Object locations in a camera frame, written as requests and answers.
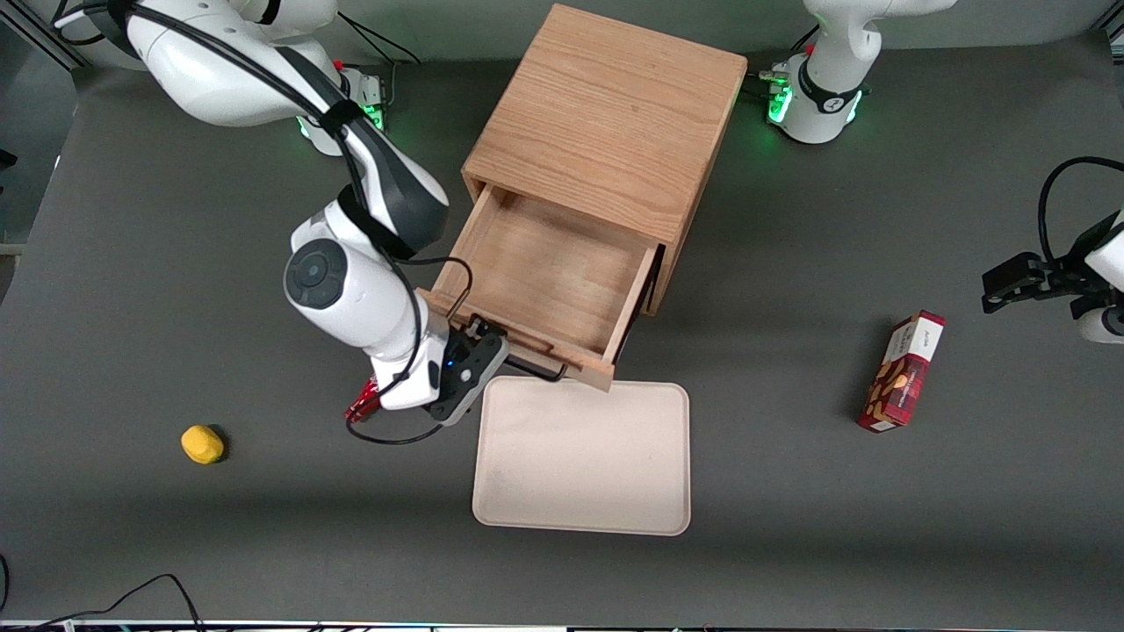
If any yellow toy lemon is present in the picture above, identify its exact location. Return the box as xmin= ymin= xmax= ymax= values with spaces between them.
xmin=181 ymin=425 xmax=226 ymax=465

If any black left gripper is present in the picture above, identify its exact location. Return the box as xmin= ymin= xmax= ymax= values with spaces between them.
xmin=981 ymin=230 xmax=1104 ymax=314

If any wooden drawer cabinet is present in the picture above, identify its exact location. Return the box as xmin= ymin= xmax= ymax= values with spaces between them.
xmin=461 ymin=3 xmax=749 ymax=317

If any red wrist connector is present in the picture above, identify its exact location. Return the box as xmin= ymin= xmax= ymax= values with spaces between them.
xmin=344 ymin=376 xmax=380 ymax=424

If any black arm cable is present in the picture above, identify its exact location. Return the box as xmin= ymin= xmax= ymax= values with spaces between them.
xmin=1038 ymin=156 xmax=1124 ymax=264
xmin=53 ymin=0 xmax=476 ymax=446

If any cream plastic tray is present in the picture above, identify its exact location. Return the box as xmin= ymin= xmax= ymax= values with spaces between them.
xmin=472 ymin=377 xmax=692 ymax=537

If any red tartan shortbread box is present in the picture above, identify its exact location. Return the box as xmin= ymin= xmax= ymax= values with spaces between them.
xmin=857 ymin=310 xmax=947 ymax=434

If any grey base connector block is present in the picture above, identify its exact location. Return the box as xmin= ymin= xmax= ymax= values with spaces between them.
xmin=347 ymin=66 xmax=392 ymax=133
xmin=760 ymin=66 xmax=793 ymax=124

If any black cable on floor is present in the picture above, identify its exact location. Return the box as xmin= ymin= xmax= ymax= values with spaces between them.
xmin=0 ymin=573 xmax=207 ymax=632

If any black drawer handle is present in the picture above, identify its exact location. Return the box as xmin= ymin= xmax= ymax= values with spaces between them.
xmin=505 ymin=349 xmax=569 ymax=384

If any wooden drawer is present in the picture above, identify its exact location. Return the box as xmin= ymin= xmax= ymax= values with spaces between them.
xmin=416 ymin=184 xmax=661 ymax=392

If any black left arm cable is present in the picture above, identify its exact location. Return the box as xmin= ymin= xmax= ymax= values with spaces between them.
xmin=1038 ymin=156 xmax=1124 ymax=264

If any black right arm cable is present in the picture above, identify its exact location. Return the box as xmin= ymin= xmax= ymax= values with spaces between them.
xmin=53 ymin=0 xmax=476 ymax=446

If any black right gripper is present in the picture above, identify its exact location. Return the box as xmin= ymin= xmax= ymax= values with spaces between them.
xmin=426 ymin=313 xmax=513 ymax=428

